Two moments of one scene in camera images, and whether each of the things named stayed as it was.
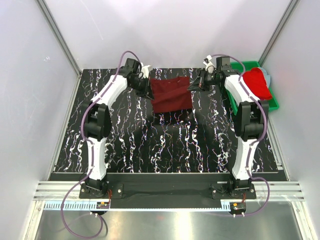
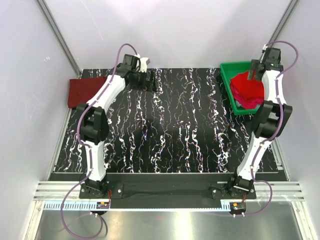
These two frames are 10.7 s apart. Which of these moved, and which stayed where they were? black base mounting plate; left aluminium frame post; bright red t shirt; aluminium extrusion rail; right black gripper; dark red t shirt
Moved: dark red t shirt; right black gripper
Stayed: black base mounting plate; aluminium extrusion rail; bright red t shirt; left aluminium frame post
